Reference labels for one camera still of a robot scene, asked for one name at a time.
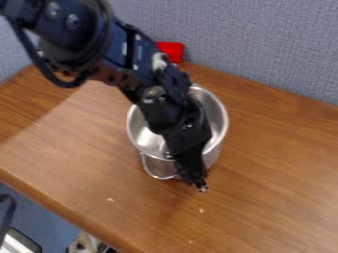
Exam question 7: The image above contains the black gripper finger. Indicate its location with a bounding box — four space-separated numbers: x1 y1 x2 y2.
168 144 207 192

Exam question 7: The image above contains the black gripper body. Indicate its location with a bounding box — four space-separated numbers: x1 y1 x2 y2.
139 65 212 155

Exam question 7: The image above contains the metal pot with handle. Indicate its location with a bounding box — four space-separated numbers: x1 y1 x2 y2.
127 86 230 180

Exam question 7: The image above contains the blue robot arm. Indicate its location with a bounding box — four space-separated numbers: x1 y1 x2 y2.
0 0 212 191

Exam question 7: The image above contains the white object under table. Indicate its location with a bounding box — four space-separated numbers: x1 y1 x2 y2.
65 232 117 253

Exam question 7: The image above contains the red block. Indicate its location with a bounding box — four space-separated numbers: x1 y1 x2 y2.
157 42 184 63

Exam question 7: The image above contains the dark grey white device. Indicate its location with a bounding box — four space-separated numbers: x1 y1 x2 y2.
0 228 43 253

